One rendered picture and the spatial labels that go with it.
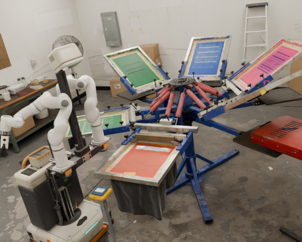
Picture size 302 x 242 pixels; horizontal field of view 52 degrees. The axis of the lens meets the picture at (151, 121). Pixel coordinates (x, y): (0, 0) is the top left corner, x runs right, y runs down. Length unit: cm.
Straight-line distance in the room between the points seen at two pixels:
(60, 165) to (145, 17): 520
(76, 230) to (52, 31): 507
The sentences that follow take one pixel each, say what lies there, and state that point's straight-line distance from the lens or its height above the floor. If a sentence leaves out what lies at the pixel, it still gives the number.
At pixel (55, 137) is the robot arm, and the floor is 143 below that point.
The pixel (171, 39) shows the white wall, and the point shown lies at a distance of 705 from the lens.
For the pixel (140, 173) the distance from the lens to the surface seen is 257.
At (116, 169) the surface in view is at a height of 95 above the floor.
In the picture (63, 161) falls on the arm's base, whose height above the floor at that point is 120.
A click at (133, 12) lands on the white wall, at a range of 734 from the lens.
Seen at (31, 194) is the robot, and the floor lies 75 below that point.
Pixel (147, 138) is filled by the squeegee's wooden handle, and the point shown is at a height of 103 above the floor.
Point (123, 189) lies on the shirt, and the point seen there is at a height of 79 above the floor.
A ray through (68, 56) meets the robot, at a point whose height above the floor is 196.
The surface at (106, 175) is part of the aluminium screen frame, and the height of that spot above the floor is 98.
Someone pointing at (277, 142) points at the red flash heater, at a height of 110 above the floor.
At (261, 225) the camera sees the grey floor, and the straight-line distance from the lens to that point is 346.
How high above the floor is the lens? 233
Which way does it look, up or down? 23 degrees down
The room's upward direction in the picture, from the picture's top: 9 degrees counter-clockwise
